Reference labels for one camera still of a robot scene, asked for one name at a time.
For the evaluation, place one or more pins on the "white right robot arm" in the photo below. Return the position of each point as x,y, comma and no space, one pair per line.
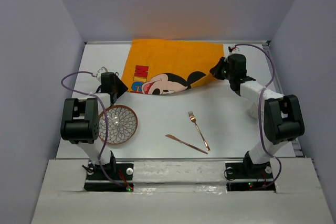
279,116

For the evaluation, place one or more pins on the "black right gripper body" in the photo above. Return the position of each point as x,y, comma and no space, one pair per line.
222,71

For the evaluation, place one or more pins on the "copper fork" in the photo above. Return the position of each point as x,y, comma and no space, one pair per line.
193,120

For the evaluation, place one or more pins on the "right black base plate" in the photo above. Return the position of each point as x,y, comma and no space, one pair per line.
238,179

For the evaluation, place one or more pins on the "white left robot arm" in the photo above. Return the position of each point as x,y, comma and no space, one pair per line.
92,121

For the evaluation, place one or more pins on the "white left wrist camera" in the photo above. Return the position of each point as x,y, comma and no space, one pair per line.
101,71

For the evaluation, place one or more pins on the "orange cartoon mouse cloth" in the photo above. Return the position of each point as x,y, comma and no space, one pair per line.
162,67

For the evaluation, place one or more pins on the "floral patterned ceramic plate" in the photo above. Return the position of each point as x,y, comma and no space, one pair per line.
122,124

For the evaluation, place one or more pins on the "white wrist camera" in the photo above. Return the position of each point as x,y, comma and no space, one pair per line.
233,50
101,71

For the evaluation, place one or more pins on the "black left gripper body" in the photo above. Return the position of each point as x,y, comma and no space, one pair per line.
119,88

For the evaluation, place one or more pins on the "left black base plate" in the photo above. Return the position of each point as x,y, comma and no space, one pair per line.
118,180

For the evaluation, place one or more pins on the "copper knife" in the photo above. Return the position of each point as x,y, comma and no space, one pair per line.
185,143

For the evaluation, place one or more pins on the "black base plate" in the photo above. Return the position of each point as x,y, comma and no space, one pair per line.
118,180
238,179

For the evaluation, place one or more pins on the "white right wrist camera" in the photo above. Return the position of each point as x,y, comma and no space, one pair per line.
233,50

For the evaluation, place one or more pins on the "white cup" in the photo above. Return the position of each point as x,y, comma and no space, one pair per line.
253,111

